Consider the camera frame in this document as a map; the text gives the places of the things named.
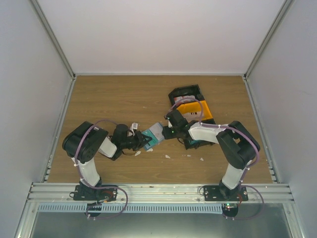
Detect orange card tray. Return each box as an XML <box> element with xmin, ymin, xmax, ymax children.
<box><xmin>176</xmin><ymin>100</ymin><xmax>213</xmax><ymax>121</ymax></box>

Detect slotted grey cable duct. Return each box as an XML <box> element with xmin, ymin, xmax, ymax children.
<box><xmin>38</xmin><ymin>203</ymin><xmax>222</xmax><ymax>214</ymax></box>

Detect black card tray far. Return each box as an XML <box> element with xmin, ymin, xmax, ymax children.
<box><xmin>168</xmin><ymin>84</ymin><xmax>205</xmax><ymax>106</ymax></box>

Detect pink white card in orange tray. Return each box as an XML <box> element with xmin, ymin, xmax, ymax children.
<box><xmin>183</xmin><ymin>111</ymin><xmax>204</xmax><ymax>121</ymax></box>

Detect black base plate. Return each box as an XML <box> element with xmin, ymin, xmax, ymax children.
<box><xmin>69</xmin><ymin>183</ymin><xmax>118</xmax><ymax>202</ymax></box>
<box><xmin>198</xmin><ymin>185</ymin><xmax>249</xmax><ymax>202</ymax></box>

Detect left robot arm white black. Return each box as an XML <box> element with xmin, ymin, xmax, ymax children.
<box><xmin>62</xmin><ymin>121</ymin><xmax>153</xmax><ymax>200</ymax></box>

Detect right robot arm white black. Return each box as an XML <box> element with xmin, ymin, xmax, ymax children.
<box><xmin>162</xmin><ymin>110</ymin><xmax>261</xmax><ymax>201</ymax></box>

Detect black card tray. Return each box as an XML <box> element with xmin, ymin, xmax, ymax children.
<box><xmin>183</xmin><ymin>120</ymin><xmax>214</xmax><ymax>150</ymax></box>
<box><xmin>168</xmin><ymin>84</ymin><xmax>205</xmax><ymax>106</ymax></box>

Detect aluminium front rail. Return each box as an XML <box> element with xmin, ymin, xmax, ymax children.
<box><xmin>27</xmin><ymin>183</ymin><xmax>294</xmax><ymax>204</ymax></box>

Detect red white cards in tray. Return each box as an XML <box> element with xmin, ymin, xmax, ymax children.
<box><xmin>174</xmin><ymin>95</ymin><xmax>196</xmax><ymax>103</ymax></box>

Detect black card tray near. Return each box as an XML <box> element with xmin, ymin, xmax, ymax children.
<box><xmin>183</xmin><ymin>120</ymin><xmax>214</xmax><ymax>150</ymax></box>

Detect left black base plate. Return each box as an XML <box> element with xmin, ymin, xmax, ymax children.
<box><xmin>69</xmin><ymin>183</ymin><xmax>118</xmax><ymax>202</ymax></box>

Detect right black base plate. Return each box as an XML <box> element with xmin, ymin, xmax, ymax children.
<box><xmin>198</xmin><ymin>185</ymin><xmax>249</xmax><ymax>202</ymax></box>

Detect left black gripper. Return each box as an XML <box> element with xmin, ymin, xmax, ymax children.
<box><xmin>121</xmin><ymin>131</ymin><xmax>152</xmax><ymax>151</ymax></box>

